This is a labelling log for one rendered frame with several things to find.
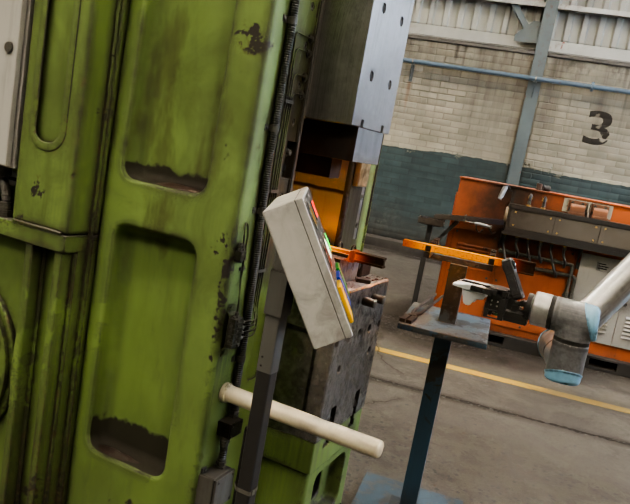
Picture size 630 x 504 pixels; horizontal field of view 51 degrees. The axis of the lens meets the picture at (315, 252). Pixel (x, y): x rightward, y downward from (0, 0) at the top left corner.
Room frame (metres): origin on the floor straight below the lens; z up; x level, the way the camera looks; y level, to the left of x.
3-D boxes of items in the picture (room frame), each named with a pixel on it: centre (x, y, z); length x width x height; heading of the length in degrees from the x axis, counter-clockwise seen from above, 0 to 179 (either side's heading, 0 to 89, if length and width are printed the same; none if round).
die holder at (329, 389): (2.07, 0.08, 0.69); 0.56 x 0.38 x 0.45; 66
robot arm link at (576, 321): (1.69, -0.69, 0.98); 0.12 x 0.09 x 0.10; 66
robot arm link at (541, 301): (1.72, -0.61, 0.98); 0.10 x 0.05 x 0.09; 156
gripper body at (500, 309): (1.76, -0.54, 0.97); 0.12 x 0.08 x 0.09; 66
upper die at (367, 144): (2.01, 0.09, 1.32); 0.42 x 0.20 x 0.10; 66
